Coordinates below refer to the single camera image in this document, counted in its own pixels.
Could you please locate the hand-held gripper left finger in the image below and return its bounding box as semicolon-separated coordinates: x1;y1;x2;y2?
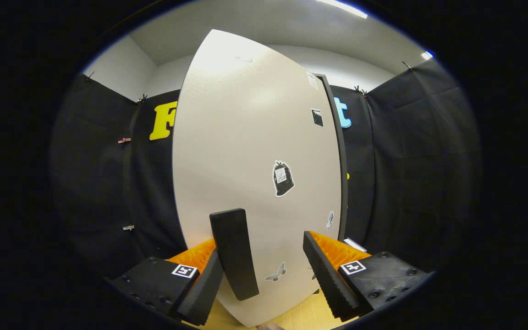
108;238;224;327

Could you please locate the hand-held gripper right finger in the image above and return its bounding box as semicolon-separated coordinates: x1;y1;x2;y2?
302;231;432;321

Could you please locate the dark grey shoe cabinet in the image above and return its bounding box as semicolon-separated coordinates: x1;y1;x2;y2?
314;72;350;242

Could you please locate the beige shoe cabinet door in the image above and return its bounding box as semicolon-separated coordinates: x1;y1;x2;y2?
171;29;343;328

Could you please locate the white and purple box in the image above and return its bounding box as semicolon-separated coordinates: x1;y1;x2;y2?
343;237;368;253

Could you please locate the black backdrop cloth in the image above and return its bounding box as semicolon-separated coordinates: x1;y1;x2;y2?
51;57;482;280

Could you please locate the long ceiling light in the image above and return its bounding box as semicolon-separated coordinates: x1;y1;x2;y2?
315;0;369;20

